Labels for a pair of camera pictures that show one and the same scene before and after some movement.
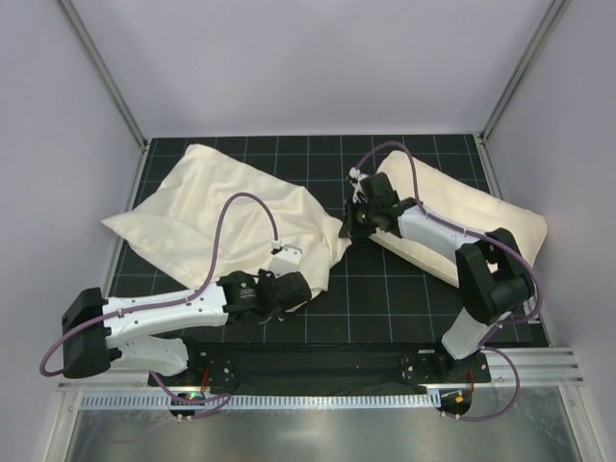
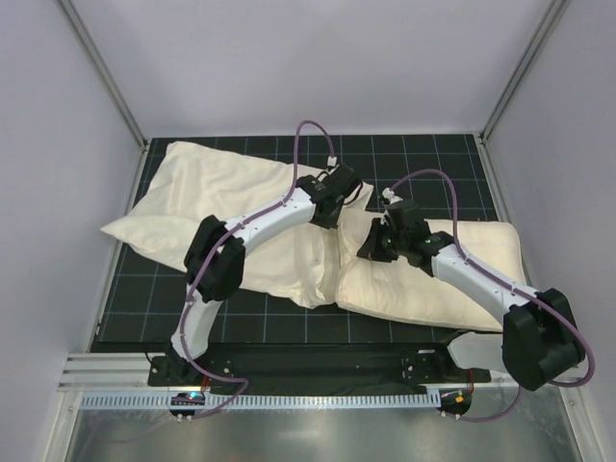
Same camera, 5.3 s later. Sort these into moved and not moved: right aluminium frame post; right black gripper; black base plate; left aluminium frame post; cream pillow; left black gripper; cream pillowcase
Moved: cream pillow; left black gripper; right black gripper; cream pillowcase
Not moved: right aluminium frame post; black base plate; left aluminium frame post
